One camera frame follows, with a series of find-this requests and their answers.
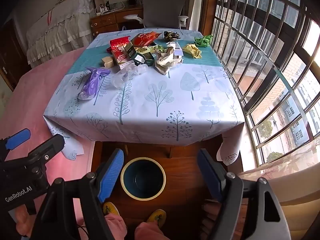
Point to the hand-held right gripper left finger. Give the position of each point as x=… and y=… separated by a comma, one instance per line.
x=111, y=176

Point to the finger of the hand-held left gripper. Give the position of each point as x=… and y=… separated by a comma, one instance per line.
x=17, y=138
x=47, y=146

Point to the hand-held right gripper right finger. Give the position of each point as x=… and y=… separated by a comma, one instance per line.
x=210, y=177

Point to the blue bin with cream rim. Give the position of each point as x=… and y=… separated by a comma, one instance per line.
x=142, y=177

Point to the purple plastic bag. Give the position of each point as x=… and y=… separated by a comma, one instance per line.
x=92, y=85

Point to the clear plastic cup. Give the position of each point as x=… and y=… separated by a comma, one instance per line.
x=140, y=69
x=121, y=78

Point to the small beige box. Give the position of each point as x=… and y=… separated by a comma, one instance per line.
x=107, y=61

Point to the red and white carton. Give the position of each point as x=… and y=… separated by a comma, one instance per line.
x=122, y=60

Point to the dark green box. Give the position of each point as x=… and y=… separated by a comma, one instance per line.
x=145, y=59

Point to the beige paper bag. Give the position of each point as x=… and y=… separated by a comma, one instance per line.
x=166, y=63

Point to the dark green carton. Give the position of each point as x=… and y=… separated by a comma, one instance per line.
x=130, y=50

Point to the yellow paper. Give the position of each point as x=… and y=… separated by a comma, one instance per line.
x=192, y=50

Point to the tall white box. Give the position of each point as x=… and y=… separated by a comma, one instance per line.
x=179, y=50

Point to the green snack wrapper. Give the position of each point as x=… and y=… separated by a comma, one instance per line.
x=150, y=48

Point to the red snack packet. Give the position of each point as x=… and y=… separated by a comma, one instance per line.
x=145, y=38

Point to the dark wrapper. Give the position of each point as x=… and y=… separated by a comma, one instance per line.
x=171, y=35

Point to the person's left hand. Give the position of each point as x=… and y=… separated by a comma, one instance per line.
x=23, y=221

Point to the pink bed sheet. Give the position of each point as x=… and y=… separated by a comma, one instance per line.
x=32, y=100

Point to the person's left leg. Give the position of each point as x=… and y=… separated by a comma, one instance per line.
x=116, y=227

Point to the person's leg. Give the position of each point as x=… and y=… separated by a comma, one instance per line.
x=116, y=227
x=147, y=231

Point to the person's right leg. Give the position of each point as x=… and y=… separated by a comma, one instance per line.
x=147, y=231

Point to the tree print tablecloth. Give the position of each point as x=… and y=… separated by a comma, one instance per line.
x=162, y=110

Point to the brown wooden door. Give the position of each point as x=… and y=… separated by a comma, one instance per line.
x=12, y=55

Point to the sheer printed curtain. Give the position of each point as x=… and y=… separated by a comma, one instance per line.
x=295, y=192

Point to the white ruffled cloth cover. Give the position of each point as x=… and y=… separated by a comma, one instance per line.
x=62, y=30

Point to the metal window grille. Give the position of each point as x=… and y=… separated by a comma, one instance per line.
x=272, y=65

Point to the brown wooden desk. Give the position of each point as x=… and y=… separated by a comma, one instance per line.
x=105, y=21

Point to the grey office chair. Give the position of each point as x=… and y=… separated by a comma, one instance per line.
x=162, y=7

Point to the small dark picture frame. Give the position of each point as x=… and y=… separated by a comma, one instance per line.
x=132, y=1

